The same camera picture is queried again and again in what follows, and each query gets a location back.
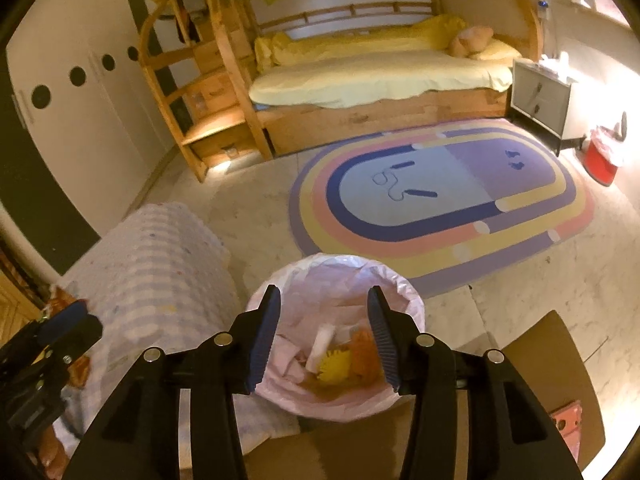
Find trash bin with pink bag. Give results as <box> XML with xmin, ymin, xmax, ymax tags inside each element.
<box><xmin>256</xmin><ymin>254</ymin><xmax>425</xmax><ymax>422</ymax></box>

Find white foam block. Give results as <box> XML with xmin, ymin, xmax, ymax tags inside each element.
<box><xmin>305</xmin><ymin>323</ymin><xmax>336</xmax><ymax>374</ymax></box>

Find white wardrobe with round holes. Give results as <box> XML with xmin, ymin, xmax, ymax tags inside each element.
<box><xmin>0</xmin><ymin>0</ymin><xmax>174</xmax><ymax>276</ymax></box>

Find wooden stair drawers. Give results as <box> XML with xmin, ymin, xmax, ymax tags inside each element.
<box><xmin>139</xmin><ymin>0</ymin><xmax>273</xmax><ymax>181</ymax></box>

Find plush toy on bed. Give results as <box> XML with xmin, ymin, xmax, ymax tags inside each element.
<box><xmin>447</xmin><ymin>25</ymin><xmax>494</xmax><ymax>58</ymax></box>

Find yellow bed quilt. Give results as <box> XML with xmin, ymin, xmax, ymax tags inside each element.
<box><xmin>248</xmin><ymin>14</ymin><xmax>522</xmax><ymax>108</ymax></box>

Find left hand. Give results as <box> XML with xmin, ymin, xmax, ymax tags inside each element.
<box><xmin>37</xmin><ymin>426</ymin><xmax>70</xmax><ymax>480</ymax></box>

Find yellow foam fruit net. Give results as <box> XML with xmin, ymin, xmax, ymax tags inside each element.
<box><xmin>317</xmin><ymin>349</ymin><xmax>352</xmax><ymax>386</ymax></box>

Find wooden bunk bed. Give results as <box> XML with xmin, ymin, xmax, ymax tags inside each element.
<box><xmin>206</xmin><ymin>0</ymin><xmax>544</xmax><ymax>156</ymax></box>

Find clothes pile on stairs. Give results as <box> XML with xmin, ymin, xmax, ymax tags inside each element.
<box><xmin>152</xmin><ymin>0</ymin><xmax>209</xmax><ymax>44</ymax></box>

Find red bucket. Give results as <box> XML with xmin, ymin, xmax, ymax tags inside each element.
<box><xmin>582</xmin><ymin>127</ymin><xmax>625</xmax><ymax>186</ymax></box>

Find checkered blue tablecloth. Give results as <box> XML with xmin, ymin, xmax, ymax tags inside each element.
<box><xmin>52</xmin><ymin>200</ymin><xmax>302</xmax><ymax>456</ymax></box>

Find rainbow oval rug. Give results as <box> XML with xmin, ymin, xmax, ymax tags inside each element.
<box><xmin>288</xmin><ymin>119</ymin><xmax>594</xmax><ymax>295</ymax></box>

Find white nightstand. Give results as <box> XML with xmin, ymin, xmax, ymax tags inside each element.
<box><xmin>509</xmin><ymin>58</ymin><xmax>589</xmax><ymax>155</ymax></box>

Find orange fuzzy fabric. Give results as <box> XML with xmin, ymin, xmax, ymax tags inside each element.
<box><xmin>349</xmin><ymin>328</ymin><xmax>382</xmax><ymax>385</ymax></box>

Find brown cardboard box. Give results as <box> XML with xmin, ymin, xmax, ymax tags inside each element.
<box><xmin>245</xmin><ymin>311</ymin><xmax>605</xmax><ymax>479</ymax></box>

